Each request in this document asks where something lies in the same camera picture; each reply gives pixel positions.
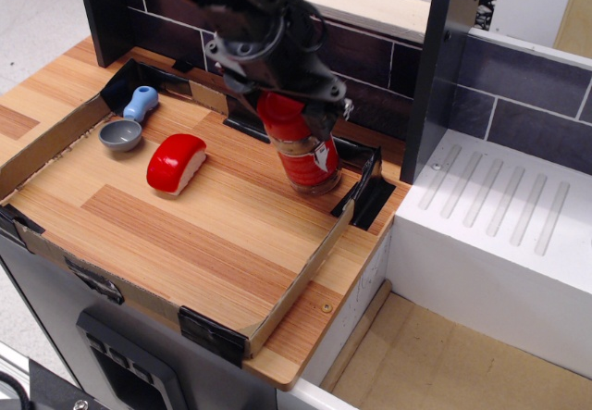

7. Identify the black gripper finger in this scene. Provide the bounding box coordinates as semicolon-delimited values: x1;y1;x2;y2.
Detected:
302;100;345;141
223;69;264;95

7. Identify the red and white toy sushi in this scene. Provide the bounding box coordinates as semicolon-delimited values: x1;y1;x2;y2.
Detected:
146;133;207;195

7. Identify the light wooden upper shelf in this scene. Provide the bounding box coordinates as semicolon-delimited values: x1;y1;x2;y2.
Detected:
306;0;430;43

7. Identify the dark grey vertical post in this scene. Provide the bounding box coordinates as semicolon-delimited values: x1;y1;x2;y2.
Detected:
401;0;479;184

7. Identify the grey oven control panel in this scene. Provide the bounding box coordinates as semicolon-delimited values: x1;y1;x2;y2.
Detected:
77;312;187;409

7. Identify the grey and blue measuring spoon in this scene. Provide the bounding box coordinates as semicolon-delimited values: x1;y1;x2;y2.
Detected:
99;86;159;152

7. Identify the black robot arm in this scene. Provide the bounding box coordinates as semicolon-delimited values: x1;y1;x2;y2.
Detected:
185;0;352;141

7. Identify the cardboard fence with black tape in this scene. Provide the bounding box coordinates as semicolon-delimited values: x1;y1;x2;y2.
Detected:
1;56;407;384

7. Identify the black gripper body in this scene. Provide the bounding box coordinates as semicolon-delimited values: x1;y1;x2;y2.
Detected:
205;16;353;118

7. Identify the red-lidded basil spice bottle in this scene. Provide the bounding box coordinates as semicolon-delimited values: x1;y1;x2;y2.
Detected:
256;92;341;195

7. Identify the white toy sink drainboard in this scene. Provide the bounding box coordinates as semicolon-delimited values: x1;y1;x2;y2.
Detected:
387;131;591;376

